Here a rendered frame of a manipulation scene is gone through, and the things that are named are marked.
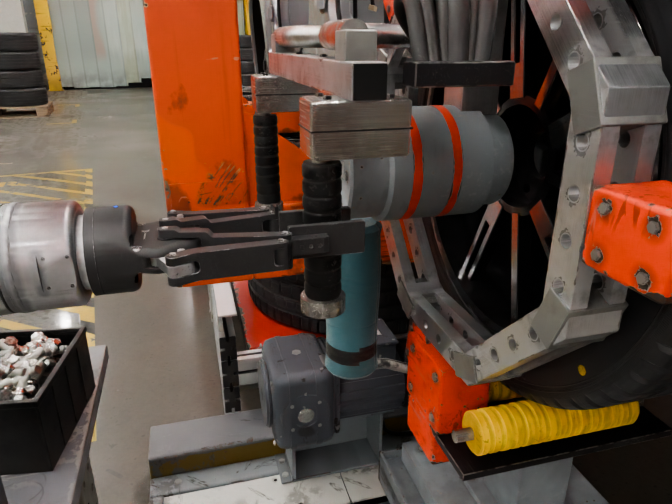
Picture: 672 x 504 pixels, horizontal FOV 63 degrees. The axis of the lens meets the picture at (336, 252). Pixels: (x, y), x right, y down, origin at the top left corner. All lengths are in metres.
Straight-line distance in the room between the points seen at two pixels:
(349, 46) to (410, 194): 0.23
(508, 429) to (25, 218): 0.60
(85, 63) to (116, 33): 0.92
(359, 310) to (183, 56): 0.55
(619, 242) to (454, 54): 0.20
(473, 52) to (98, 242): 0.34
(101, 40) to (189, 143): 12.43
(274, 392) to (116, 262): 0.66
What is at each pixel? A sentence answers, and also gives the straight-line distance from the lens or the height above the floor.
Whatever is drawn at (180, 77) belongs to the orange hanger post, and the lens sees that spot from 1.07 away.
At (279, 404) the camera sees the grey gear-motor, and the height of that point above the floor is 0.35.
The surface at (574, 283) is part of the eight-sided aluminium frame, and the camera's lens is 0.53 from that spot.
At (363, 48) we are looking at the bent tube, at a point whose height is 0.99.
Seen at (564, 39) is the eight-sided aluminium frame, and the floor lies 1.00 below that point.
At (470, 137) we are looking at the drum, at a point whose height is 0.89.
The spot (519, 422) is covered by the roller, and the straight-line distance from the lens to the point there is 0.78.
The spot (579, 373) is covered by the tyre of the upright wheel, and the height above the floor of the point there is 0.65.
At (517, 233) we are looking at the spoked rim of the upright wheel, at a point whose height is 0.75.
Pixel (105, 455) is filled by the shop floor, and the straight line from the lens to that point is 1.61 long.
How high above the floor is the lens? 1.00
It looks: 21 degrees down
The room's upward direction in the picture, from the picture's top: straight up
